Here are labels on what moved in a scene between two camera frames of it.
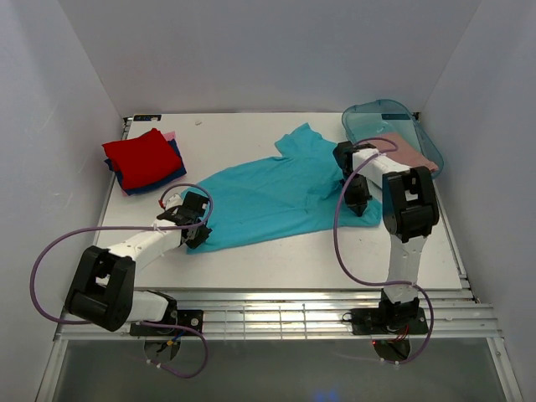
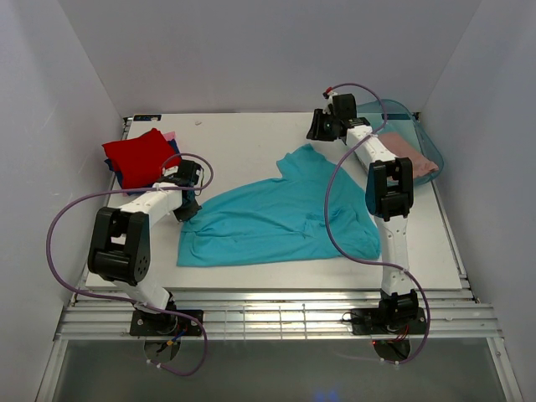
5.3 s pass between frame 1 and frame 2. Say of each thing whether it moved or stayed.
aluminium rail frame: stayed
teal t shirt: moved
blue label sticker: stayed
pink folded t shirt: stayed
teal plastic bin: stayed
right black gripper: moved
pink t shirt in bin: stayed
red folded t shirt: stayed
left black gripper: moved
